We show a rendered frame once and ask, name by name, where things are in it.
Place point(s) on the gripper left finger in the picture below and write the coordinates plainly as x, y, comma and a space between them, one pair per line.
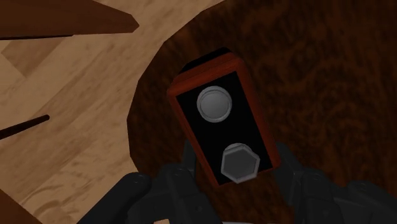
173, 198

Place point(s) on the thin dark rod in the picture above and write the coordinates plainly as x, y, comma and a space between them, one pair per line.
21, 126

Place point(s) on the dark brown wooden furniture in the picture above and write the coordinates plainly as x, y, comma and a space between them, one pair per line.
12, 211
55, 18

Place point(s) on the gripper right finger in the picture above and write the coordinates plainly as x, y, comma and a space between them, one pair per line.
322, 201

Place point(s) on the red-brown wooden speaker box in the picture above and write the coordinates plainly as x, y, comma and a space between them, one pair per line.
217, 124

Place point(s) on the round dark wooden table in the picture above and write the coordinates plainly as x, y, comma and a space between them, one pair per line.
325, 93

